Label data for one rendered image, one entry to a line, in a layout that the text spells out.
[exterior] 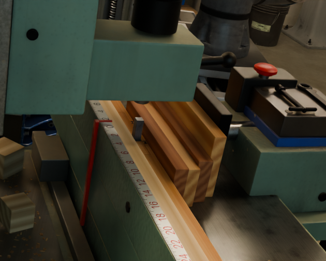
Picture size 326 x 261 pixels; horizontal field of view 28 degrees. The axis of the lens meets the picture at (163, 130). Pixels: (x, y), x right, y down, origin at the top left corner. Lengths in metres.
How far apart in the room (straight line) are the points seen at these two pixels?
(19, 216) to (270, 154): 0.31
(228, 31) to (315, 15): 3.27
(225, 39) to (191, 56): 0.76
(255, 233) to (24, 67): 0.30
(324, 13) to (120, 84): 4.09
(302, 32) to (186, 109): 4.03
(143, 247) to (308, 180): 0.27
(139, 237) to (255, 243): 0.13
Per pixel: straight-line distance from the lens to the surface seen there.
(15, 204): 0.81
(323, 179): 0.82
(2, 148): 0.92
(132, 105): 0.81
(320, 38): 4.78
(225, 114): 0.74
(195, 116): 0.76
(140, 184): 0.64
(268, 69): 0.82
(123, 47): 0.68
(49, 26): 0.61
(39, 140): 0.92
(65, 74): 0.64
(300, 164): 0.79
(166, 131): 0.77
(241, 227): 0.72
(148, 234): 0.61
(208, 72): 1.47
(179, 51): 0.70
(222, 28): 1.47
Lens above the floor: 1.28
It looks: 26 degrees down
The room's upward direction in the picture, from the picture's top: 11 degrees clockwise
